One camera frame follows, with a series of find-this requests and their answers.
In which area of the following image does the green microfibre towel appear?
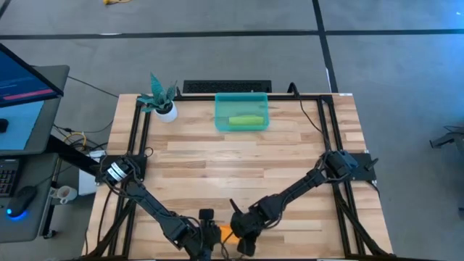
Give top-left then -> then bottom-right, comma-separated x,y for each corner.
228,115 -> 265,127

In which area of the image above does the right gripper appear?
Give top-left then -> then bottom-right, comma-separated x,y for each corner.
229,198 -> 268,240

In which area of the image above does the black aluminium table frame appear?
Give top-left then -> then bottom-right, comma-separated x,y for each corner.
85,93 -> 392,260

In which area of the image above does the yellow wire bundle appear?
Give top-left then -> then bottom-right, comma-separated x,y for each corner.
63,132 -> 88,148

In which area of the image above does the white box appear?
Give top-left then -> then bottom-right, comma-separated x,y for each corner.
78,150 -> 106,196

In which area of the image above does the teal translucent plastic bin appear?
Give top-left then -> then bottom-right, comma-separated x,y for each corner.
214,91 -> 270,133

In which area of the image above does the computer monitor blue screen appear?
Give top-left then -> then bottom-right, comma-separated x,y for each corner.
0,42 -> 65,109

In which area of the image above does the white round plant pot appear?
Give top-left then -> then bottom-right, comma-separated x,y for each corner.
154,101 -> 179,124

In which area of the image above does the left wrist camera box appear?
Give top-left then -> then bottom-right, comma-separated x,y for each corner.
198,208 -> 215,228

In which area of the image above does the grey stand base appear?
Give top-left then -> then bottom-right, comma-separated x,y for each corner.
429,125 -> 464,153

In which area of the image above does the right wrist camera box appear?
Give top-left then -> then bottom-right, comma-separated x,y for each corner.
236,237 -> 257,257

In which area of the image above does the black mouse green light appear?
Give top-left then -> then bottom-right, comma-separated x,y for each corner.
6,185 -> 38,220

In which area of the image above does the long black arm cable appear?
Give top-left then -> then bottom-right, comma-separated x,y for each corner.
287,82 -> 333,153

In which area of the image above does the white mug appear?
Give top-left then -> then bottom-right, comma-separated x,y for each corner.
49,185 -> 78,205

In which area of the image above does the orange microfibre towel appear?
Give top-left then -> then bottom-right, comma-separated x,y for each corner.
219,224 -> 241,247

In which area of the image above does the green snake plant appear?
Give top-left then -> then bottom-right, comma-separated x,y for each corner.
136,71 -> 178,114

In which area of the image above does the grey office desk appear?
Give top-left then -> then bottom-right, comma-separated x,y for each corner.
0,65 -> 70,244

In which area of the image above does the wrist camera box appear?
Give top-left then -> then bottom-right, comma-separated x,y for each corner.
236,237 -> 257,257
198,208 -> 215,228

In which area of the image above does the black backlit keyboard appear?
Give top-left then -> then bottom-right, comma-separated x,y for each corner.
0,157 -> 22,199

